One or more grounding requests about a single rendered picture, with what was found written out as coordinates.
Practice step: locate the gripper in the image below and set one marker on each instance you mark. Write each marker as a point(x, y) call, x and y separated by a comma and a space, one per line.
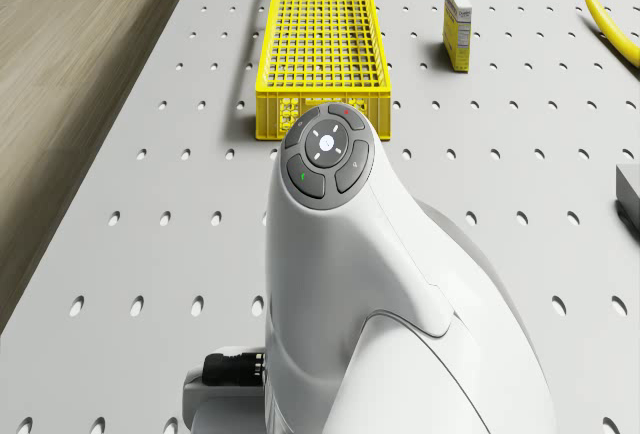
point(225, 394)

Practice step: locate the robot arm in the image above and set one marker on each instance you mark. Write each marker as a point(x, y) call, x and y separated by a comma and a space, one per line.
point(350, 279)

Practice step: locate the grey cube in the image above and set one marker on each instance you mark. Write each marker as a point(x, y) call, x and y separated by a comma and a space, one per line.
point(630, 189)

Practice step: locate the banana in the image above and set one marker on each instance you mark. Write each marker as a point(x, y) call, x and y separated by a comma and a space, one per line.
point(612, 29)

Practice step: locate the yellow basket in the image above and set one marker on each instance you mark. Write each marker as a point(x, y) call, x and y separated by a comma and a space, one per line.
point(320, 29)

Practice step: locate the yellow box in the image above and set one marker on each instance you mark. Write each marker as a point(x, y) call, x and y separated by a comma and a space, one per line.
point(457, 39)

